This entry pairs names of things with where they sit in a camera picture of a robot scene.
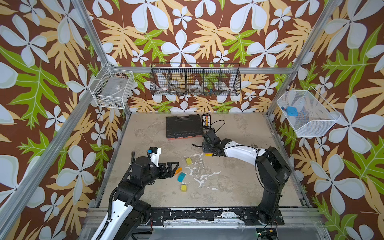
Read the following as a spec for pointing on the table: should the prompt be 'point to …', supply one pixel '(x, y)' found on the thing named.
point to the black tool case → (179, 127)
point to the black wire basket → (194, 79)
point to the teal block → (181, 177)
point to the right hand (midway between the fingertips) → (206, 145)
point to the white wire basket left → (112, 88)
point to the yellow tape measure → (196, 145)
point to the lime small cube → (184, 188)
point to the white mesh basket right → (307, 113)
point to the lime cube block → (189, 160)
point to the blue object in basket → (291, 111)
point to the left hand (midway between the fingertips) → (172, 162)
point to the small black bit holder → (206, 120)
